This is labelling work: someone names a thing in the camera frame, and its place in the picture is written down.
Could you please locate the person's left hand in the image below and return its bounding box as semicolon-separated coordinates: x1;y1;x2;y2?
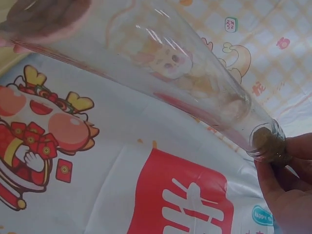
0;0;92;53

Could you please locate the person's right hand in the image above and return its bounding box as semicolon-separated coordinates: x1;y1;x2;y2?
254;132;312;234

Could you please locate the clear plastic bottle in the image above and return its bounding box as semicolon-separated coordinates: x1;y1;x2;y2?
0;0;286;163

